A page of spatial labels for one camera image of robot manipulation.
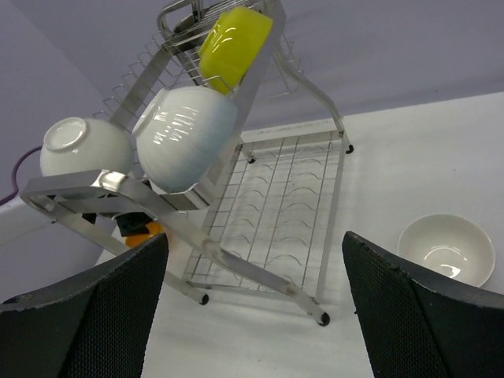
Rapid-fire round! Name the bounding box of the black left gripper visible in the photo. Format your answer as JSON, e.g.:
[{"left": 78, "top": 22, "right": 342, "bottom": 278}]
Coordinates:
[{"left": 82, "top": 213, "right": 152, "bottom": 236}]

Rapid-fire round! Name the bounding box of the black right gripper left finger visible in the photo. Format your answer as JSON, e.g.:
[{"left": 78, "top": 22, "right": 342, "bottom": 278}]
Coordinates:
[{"left": 1, "top": 234, "right": 169, "bottom": 377}]

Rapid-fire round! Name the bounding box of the small white bowl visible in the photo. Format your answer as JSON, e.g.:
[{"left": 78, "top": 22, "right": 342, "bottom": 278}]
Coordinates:
[{"left": 397, "top": 214, "right": 496, "bottom": 287}]

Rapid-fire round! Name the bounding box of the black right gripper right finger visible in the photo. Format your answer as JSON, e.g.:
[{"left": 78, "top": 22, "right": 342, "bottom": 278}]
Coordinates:
[{"left": 342, "top": 232, "right": 503, "bottom": 377}]

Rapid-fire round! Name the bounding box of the large white bowl left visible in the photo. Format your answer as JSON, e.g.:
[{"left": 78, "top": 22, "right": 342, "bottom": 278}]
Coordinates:
[{"left": 39, "top": 117, "right": 134, "bottom": 176}]

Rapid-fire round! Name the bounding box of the large white bowl right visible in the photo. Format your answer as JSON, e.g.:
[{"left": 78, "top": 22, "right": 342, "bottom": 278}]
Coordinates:
[{"left": 132, "top": 86, "right": 238, "bottom": 194}]

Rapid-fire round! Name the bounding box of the orange bowl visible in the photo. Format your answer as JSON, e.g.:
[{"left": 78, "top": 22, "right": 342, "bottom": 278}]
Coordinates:
[{"left": 124, "top": 221, "right": 165, "bottom": 248}]

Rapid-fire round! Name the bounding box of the large white bowl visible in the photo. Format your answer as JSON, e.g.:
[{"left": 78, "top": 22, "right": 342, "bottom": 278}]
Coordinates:
[
  {"left": 132, "top": 86, "right": 238, "bottom": 194},
  {"left": 39, "top": 117, "right": 134, "bottom": 176}
]

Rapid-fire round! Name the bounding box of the green bowl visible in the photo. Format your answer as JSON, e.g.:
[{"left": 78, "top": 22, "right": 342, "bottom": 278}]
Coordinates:
[{"left": 198, "top": 6, "right": 273, "bottom": 95}]

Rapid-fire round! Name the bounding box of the stainless steel dish rack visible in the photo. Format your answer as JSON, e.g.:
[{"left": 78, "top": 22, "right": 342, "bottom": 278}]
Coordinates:
[{"left": 20, "top": 1, "right": 354, "bottom": 326}]

